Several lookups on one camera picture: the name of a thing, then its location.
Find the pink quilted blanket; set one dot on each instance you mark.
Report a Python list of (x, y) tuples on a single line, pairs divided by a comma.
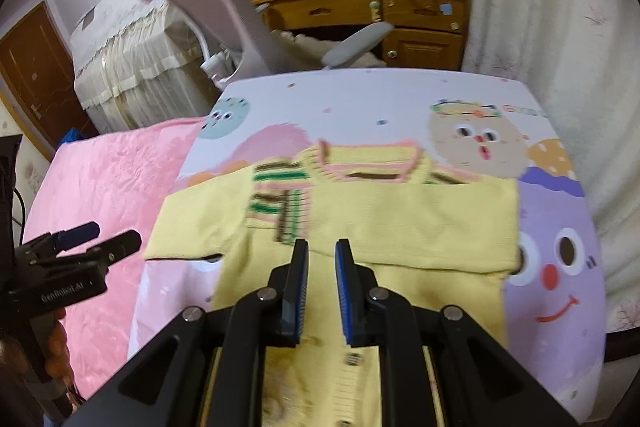
[(100, 187)]

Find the wooden desk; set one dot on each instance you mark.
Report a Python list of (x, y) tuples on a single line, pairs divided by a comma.
[(340, 9)]

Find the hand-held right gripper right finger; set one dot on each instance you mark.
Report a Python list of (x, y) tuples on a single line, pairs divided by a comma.
[(345, 287)]

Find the cartoon printed bed sheet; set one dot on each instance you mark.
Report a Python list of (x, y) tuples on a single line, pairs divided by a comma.
[(550, 307)]

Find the yellow striped knit sweater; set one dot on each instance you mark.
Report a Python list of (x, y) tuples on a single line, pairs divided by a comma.
[(400, 217)]

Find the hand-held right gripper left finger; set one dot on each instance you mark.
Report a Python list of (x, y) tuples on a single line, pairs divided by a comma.
[(299, 287)]

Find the brown wooden door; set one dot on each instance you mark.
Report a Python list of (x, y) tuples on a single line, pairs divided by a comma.
[(35, 67)]

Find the cream lace furniture cover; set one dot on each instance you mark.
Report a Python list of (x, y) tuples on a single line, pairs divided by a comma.
[(125, 57)]

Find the blue plastic bin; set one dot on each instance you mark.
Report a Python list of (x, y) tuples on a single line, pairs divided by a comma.
[(75, 135)]

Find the person's left hand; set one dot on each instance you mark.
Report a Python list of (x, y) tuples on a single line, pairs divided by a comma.
[(55, 347)]

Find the white leaf print curtain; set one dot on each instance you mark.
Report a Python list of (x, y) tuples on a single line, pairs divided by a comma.
[(550, 7)]

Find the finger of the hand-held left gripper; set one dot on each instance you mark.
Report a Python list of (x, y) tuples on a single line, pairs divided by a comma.
[(117, 244), (75, 235)]

